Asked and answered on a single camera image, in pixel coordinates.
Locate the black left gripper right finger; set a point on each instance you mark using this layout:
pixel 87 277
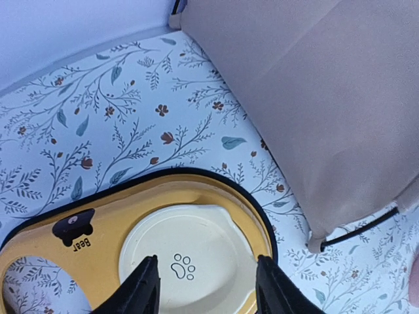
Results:
pixel 277 294

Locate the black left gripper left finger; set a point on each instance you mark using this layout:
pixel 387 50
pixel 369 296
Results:
pixel 138 294

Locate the cream pet bowl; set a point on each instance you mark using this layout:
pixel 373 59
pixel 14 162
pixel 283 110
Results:
pixel 205 263

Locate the yellow double bowl holder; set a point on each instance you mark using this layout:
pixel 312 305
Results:
pixel 66 261

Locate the beige pet tent fabric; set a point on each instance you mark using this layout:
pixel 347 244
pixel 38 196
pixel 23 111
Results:
pixel 332 87

